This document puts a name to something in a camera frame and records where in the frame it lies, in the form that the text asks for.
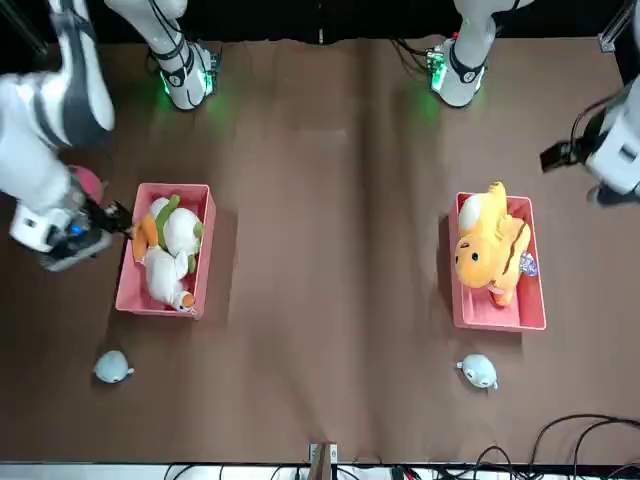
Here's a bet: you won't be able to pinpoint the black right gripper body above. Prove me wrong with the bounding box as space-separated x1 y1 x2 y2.
82 202 107 235

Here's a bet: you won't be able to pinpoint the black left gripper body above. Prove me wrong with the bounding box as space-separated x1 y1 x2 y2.
555 139 589 169

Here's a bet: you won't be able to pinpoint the white doll green scarf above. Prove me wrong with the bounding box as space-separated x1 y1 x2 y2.
148 193 206 275

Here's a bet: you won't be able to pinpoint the white goose doll orange feet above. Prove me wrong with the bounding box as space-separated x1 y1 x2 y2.
130 214 198 315

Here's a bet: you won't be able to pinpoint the yellow striped tiger doll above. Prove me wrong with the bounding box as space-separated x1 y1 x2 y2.
487 214 540 308

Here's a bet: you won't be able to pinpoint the yellow doll white belly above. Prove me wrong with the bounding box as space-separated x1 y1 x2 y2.
453 180 514 289

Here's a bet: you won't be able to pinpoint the pink plastic box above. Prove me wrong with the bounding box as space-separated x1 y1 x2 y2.
448 192 547 332
115 181 218 321

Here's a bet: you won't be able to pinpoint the pink round plush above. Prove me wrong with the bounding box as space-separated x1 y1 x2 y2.
67 164 105 201

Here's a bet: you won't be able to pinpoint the small light blue plush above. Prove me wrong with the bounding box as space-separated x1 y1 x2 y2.
93 349 136 385
455 353 500 391

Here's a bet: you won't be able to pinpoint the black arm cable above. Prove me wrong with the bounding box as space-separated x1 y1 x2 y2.
569 89 629 149

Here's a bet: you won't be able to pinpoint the aluminium frame post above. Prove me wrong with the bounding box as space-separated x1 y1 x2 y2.
598 0 637 54

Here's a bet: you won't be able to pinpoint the black looped floor cable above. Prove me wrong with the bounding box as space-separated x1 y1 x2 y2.
474 445 516 480
530 413 640 480
571 422 640 480

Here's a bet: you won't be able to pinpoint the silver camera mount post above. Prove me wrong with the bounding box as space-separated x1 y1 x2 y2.
308 441 339 480

